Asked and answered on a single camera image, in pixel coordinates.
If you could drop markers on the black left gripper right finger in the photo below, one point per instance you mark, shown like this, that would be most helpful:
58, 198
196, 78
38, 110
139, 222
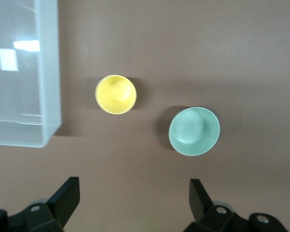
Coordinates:
200, 200

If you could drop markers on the mint green bowl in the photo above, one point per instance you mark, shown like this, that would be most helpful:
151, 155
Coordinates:
193, 131

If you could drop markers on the translucent plastic bin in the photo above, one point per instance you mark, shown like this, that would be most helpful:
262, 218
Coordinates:
21, 72

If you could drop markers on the yellow cup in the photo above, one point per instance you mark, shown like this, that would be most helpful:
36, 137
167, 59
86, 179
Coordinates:
116, 94

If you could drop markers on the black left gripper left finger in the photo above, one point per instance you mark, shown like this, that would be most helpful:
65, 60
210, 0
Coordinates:
62, 200

